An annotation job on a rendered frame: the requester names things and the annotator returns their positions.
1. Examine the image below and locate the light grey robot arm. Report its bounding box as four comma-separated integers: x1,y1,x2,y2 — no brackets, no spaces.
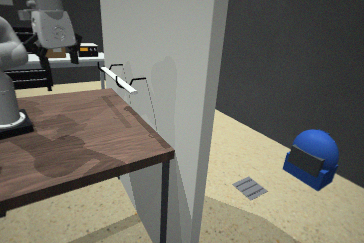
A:
0,0,63,129

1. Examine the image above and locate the grey wall panel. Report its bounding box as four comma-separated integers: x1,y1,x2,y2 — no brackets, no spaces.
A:
100,0,229,243

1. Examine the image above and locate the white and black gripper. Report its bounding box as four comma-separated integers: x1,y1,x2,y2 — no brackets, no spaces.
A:
24,9,82,71

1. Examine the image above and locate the white long bar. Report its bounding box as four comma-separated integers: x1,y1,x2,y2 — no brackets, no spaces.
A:
101,67,138,95

